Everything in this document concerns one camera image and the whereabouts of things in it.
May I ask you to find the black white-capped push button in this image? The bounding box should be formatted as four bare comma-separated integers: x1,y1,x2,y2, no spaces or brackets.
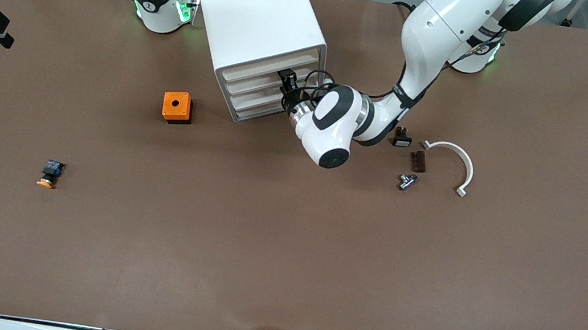
392,125,415,149

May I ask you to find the yellow push button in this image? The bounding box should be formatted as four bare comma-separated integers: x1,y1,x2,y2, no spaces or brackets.
35,158,66,191

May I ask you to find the orange box with hole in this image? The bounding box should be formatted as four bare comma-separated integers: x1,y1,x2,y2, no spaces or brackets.
160,89,195,127

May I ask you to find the brown terminal block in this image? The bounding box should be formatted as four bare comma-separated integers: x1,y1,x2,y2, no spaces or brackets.
408,150,428,174

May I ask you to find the small silver purple connector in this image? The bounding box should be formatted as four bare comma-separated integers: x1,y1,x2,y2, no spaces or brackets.
397,172,420,193

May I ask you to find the white curved plastic clamp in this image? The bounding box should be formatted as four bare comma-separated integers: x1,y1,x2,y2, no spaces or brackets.
415,139,478,199

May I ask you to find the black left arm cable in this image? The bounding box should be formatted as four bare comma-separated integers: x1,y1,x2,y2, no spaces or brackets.
300,67,398,119

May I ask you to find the black base cable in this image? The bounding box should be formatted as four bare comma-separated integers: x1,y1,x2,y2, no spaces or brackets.
390,0,416,17

